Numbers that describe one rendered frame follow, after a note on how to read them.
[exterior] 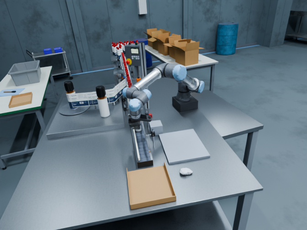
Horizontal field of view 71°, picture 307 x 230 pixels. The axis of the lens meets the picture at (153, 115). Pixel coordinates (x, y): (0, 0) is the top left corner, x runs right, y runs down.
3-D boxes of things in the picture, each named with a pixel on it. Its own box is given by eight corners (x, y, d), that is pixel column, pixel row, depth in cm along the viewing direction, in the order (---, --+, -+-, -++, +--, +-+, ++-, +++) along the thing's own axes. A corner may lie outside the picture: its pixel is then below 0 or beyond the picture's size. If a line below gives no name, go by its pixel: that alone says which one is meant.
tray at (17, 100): (12, 98, 284) (11, 95, 283) (32, 94, 293) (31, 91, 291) (9, 108, 257) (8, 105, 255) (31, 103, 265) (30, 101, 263)
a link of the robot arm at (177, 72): (193, 80, 215) (166, 60, 170) (207, 83, 206) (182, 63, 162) (189, 91, 215) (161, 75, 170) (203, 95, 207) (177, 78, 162)
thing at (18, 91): (2, 90, 313) (2, 89, 312) (25, 88, 314) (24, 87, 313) (-7, 97, 292) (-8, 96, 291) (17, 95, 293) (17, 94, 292)
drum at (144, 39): (149, 62, 688) (147, 36, 650) (154, 66, 645) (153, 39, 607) (133, 65, 675) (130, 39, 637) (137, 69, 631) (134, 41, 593)
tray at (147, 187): (127, 172, 146) (126, 167, 144) (164, 165, 149) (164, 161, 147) (130, 209, 120) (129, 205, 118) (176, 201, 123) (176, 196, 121)
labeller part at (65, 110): (62, 104, 237) (62, 103, 237) (91, 100, 241) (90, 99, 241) (56, 117, 211) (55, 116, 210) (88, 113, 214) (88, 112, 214)
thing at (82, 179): (65, 91, 291) (64, 89, 290) (172, 77, 310) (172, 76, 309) (-10, 245, 109) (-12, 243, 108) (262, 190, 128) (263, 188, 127)
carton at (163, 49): (153, 53, 463) (152, 34, 445) (172, 49, 476) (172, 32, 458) (161, 57, 427) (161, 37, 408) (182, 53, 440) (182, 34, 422)
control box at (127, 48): (131, 62, 216) (129, 43, 207) (146, 63, 210) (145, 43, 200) (126, 65, 208) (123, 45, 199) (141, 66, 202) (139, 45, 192)
